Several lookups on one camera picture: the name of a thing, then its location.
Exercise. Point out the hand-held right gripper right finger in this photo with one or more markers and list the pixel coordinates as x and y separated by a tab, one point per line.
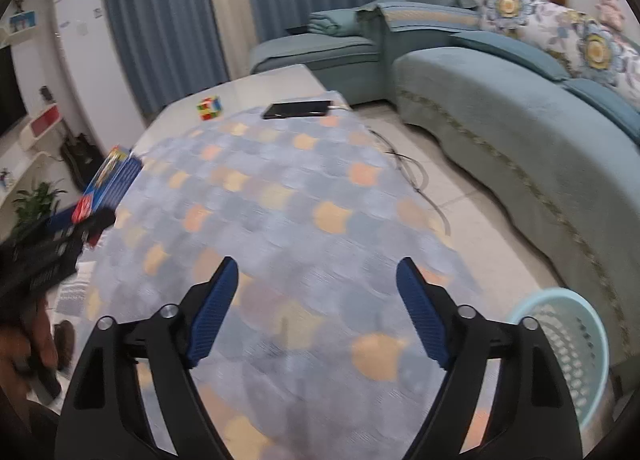
422	320

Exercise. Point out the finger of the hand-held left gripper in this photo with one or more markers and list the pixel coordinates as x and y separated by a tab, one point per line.
97	222
62	216

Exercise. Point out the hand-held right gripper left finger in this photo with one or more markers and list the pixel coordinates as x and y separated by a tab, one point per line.
212	320

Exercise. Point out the blue snack box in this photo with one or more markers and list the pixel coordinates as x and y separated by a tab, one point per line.
112	175

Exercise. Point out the light blue plastic basket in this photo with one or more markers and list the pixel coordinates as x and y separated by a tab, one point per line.
575	340

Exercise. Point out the person's left hand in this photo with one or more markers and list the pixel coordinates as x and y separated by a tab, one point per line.
42	335

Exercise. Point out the green potted plant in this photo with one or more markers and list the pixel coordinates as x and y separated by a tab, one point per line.
35	202

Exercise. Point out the striped floor mat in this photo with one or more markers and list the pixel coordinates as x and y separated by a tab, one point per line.
75	287

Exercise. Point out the black bag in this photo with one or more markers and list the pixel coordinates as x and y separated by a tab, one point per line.
80	155

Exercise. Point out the brown slipper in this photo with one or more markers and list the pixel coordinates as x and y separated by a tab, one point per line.
65	342

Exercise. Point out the white shelf unit red panel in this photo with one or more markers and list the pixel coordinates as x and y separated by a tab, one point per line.
45	120

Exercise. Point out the black television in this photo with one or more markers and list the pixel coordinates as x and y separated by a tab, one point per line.
10	90

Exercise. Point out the tall white appliance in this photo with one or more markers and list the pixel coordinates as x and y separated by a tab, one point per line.
95	65

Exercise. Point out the grey orange patterned tablecloth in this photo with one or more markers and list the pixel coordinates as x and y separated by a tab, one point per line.
300	190

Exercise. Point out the multicoloured puzzle cube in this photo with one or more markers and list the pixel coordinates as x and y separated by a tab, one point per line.
211	107

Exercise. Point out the person's leg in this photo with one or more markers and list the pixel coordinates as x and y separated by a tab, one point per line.
25	430

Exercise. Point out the black smartphone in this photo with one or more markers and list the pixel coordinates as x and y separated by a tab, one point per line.
297	109

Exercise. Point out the teal sofa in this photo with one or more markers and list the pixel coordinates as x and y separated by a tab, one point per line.
500	105

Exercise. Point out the beige curtain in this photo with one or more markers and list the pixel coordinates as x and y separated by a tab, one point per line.
227	5

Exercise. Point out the teal cushion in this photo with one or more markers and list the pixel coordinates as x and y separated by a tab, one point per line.
510	52
607	105

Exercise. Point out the folded teal blanket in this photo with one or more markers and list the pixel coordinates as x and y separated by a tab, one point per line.
332	22

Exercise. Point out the floral cushion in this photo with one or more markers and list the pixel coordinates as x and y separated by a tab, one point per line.
550	25

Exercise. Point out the pink stuffed toy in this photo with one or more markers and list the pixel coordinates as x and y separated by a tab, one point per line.
611	10

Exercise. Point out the blue picture frame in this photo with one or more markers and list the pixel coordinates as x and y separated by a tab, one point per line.
22	20

